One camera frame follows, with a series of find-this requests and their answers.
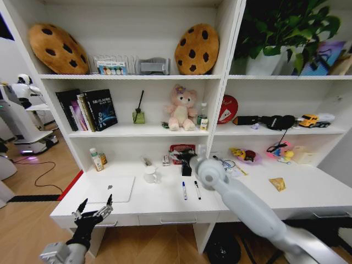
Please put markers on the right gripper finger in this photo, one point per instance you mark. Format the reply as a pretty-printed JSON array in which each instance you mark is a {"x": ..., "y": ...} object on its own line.
[
  {"x": 175, "y": 152},
  {"x": 175, "y": 157}
]

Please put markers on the black rectangular box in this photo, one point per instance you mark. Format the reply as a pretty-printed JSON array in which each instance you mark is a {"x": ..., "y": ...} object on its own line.
[{"x": 246, "y": 120}]

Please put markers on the purple bowl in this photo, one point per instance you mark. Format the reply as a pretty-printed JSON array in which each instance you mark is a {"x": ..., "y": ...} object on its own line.
[{"x": 251, "y": 159}]

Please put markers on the black book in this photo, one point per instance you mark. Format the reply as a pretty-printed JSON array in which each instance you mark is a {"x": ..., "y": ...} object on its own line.
[{"x": 66, "y": 108}]

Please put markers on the black headphones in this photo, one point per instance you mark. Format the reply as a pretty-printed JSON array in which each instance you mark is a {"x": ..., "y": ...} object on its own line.
[{"x": 279, "y": 122}]

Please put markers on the white mug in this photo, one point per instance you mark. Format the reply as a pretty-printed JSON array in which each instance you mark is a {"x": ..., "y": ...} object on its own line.
[{"x": 150, "y": 174}]

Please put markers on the yellow toy truck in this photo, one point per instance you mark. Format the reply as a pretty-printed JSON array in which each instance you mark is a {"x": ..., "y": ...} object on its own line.
[{"x": 309, "y": 121}]

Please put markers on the white plant pot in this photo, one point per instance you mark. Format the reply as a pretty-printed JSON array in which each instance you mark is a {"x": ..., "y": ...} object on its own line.
[{"x": 261, "y": 64}]

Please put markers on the green glass bottle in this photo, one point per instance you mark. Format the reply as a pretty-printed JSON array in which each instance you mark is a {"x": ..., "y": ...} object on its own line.
[{"x": 202, "y": 112}]

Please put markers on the black pen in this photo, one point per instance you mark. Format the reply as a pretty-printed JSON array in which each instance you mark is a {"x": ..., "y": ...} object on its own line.
[{"x": 217, "y": 158}]

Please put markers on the grey desk device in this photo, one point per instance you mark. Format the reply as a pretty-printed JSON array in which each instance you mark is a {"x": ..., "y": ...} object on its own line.
[{"x": 152, "y": 67}]

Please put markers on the pink plush cat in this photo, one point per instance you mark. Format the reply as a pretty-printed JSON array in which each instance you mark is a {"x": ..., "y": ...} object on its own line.
[{"x": 181, "y": 110}]

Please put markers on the small white and yellow carton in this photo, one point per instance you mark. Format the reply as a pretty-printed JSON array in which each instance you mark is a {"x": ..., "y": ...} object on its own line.
[{"x": 204, "y": 125}]

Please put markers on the red plastic basket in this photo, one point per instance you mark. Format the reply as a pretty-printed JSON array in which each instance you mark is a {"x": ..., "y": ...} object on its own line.
[{"x": 176, "y": 148}]

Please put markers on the black-capped whiteboard marker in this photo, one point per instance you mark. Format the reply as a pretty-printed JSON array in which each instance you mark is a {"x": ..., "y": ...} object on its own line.
[{"x": 197, "y": 190}]

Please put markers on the yellow toy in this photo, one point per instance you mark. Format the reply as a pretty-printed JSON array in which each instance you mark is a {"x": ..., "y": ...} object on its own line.
[{"x": 236, "y": 152}]

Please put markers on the small white box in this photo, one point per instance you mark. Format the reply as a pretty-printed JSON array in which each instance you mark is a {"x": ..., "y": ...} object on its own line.
[{"x": 165, "y": 160}]

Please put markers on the pink tray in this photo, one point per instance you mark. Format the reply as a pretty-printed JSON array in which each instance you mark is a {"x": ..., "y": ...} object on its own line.
[{"x": 284, "y": 147}]

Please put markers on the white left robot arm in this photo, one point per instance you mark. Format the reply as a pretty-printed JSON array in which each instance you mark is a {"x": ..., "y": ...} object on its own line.
[{"x": 59, "y": 254}]

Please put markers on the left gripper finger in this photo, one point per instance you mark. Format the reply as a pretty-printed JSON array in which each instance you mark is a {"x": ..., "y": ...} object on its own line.
[
  {"x": 81, "y": 206},
  {"x": 107, "y": 206}
]

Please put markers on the cream plastic box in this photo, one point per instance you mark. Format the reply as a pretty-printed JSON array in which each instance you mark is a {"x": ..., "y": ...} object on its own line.
[{"x": 301, "y": 155}]

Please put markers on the white shelf desk unit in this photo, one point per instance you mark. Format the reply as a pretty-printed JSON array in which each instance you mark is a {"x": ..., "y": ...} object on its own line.
[{"x": 154, "y": 90}]

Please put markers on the white humanoid robot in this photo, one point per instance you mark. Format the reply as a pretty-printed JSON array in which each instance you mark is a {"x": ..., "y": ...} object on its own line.
[{"x": 24, "y": 89}]

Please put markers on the dark blue book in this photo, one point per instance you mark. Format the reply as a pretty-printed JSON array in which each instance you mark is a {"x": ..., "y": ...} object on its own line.
[{"x": 101, "y": 108}]

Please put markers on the purple and blue picture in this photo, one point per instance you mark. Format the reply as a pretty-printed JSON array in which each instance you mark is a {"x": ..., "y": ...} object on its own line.
[{"x": 327, "y": 55}]

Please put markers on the chocolate chip cookie pillow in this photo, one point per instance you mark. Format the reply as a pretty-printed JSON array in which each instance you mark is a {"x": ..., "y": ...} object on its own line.
[
  {"x": 56, "y": 49},
  {"x": 196, "y": 50}
]

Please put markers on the box with coloured dots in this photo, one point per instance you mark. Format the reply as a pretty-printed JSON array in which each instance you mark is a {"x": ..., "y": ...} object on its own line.
[{"x": 111, "y": 68}]

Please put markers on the small orange jar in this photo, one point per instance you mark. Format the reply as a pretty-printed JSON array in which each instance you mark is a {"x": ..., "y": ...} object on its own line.
[{"x": 103, "y": 159}]

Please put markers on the silver laptop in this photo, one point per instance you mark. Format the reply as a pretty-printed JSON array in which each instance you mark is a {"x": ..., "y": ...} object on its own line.
[{"x": 112, "y": 189}]

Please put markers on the white wheeled machine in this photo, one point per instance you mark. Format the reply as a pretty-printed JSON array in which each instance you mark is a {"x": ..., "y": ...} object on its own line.
[{"x": 19, "y": 129}]

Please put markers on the white bottle with green cap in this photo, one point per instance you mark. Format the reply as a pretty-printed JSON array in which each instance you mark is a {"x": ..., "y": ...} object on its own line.
[{"x": 96, "y": 160}]

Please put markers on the black waste bin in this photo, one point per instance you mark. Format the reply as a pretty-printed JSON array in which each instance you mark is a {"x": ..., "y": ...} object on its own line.
[{"x": 224, "y": 243}]

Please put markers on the purple book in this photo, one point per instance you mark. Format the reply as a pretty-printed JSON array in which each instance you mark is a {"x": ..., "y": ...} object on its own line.
[{"x": 78, "y": 115}]

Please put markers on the yellow pencil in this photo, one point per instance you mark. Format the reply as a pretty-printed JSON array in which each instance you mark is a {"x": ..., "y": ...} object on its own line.
[{"x": 242, "y": 171}]

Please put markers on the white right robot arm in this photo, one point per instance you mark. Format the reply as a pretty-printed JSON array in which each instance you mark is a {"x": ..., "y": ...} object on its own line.
[{"x": 247, "y": 209}]

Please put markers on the small purple figure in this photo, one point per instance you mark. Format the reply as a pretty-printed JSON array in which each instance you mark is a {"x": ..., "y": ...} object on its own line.
[{"x": 255, "y": 126}]

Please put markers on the yellow snack packet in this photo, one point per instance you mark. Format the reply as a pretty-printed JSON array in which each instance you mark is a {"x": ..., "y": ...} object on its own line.
[{"x": 277, "y": 184}]

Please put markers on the yellow rubber duck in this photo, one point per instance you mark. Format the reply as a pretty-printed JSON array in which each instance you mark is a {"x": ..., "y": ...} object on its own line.
[{"x": 287, "y": 156}]

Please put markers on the metal file rack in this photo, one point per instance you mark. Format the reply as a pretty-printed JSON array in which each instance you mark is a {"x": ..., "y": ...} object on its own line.
[{"x": 132, "y": 64}]

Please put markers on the green potted plant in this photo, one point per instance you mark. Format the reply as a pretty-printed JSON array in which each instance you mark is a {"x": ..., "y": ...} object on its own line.
[{"x": 277, "y": 24}]

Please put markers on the gold-edged book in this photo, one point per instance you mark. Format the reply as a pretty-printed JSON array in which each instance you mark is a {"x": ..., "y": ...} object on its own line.
[{"x": 86, "y": 114}]

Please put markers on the black pen holder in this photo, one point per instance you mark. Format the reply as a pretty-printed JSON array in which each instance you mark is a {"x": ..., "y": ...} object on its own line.
[{"x": 187, "y": 169}]

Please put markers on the blue-capped whiteboard marker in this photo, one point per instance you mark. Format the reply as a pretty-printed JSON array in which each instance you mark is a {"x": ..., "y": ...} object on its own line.
[{"x": 184, "y": 191}]

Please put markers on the small green object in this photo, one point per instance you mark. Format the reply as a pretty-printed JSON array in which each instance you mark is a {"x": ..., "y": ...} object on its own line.
[{"x": 165, "y": 125}]

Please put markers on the green reed diffuser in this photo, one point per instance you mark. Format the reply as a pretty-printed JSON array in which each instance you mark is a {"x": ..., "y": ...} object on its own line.
[{"x": 138, "y": 116}]

